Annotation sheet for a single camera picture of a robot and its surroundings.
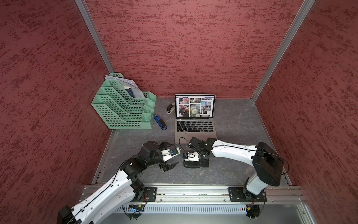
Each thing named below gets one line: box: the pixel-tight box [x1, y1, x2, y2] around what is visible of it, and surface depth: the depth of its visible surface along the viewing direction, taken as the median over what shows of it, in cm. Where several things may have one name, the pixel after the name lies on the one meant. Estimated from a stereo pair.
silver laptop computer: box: [174, 93, 218, 145], surface depth 102 cm
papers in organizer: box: [91, 72, 157, 105], surface depth 102 cm
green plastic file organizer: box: [91, 72, 157, 130], surface depth 101 cm
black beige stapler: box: [166, 101, 176, 115], surface depth 112 cm
